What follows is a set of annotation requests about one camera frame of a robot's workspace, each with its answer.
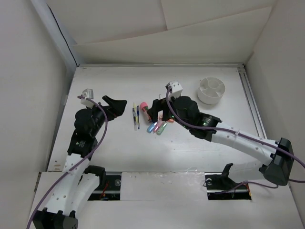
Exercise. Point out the pink correction tape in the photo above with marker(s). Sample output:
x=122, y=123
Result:
x=157, y=126

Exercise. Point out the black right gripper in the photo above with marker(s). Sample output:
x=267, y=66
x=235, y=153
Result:
x=158, y=104

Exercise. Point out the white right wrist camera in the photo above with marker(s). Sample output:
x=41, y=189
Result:
x=175, y=89

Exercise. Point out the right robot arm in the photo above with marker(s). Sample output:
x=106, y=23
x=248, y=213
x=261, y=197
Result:
x=273, y=159

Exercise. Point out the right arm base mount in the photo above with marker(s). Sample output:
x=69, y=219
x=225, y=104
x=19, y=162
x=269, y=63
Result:
x=220, y=187

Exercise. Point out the white round divided pen holder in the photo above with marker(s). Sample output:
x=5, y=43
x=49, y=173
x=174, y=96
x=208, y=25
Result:
x=210, y=90

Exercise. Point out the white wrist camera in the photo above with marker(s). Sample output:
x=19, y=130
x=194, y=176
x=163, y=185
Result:
x=87, y=94
x=175, y=89

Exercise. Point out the green correction tape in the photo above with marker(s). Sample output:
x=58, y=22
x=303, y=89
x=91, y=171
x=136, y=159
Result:
x=161, y=128

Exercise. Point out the purple gel pen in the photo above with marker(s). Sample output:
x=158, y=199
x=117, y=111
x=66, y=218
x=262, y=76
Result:
x=134, y=119

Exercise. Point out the yellow highlighter pen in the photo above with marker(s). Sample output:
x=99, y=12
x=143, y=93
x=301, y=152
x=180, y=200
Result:
x=134, y=106

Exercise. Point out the blue gel pen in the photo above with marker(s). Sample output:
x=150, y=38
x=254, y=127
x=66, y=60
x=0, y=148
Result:
x=138, y=118

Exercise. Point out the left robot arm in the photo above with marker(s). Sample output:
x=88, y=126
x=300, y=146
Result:
x=62, y=204

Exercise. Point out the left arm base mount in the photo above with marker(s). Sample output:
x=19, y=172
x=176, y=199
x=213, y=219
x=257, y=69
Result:
x=109, y=188

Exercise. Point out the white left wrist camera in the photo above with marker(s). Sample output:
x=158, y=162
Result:
x=87, y=94

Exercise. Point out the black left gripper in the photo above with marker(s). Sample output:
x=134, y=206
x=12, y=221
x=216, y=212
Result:
x=116, y=109

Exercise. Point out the blue correction tape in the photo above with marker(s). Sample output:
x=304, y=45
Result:
x=151, y=127

